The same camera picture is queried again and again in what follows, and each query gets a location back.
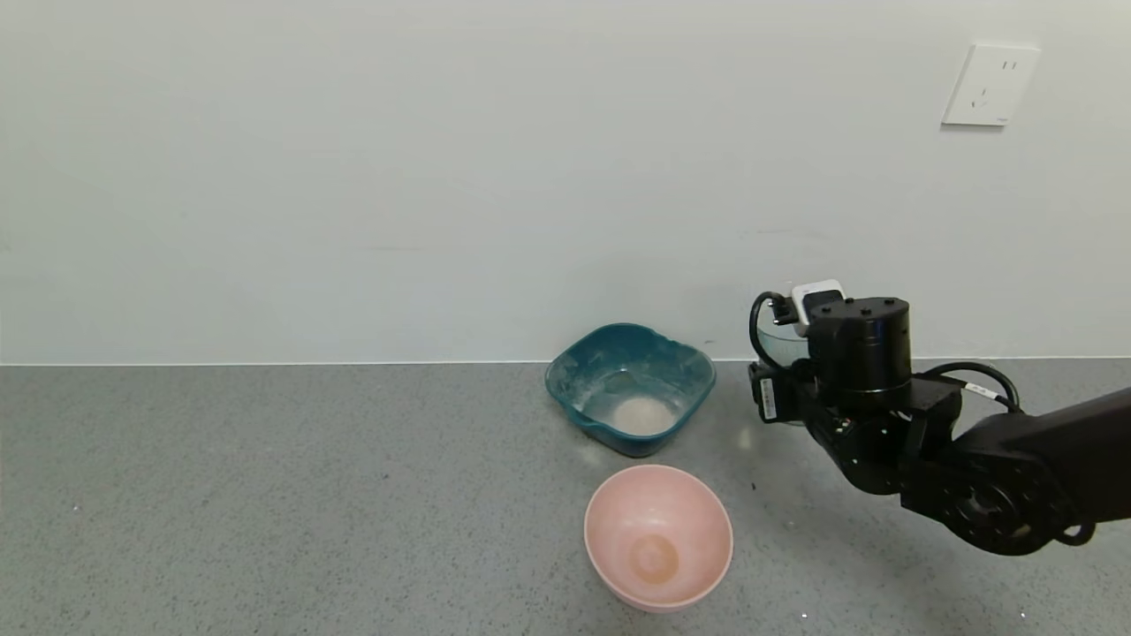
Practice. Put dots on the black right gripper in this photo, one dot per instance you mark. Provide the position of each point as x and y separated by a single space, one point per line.
766 398

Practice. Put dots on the clear ribbed plastic cup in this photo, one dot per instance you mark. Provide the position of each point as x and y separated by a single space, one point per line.
782 349

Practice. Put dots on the beige speckled powder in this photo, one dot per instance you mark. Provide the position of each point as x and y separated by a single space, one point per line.
643 415

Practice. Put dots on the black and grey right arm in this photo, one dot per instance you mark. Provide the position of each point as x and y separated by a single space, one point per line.
972 477

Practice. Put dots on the teal square plastic bowl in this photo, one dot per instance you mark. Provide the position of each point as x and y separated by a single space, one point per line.
632 380

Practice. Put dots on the pink round bowl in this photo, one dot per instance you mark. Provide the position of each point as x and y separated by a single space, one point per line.
658 539

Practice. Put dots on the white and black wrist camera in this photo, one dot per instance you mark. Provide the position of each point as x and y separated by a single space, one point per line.
817 299

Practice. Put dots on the white wall socket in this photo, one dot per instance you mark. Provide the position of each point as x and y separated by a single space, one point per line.
991 84

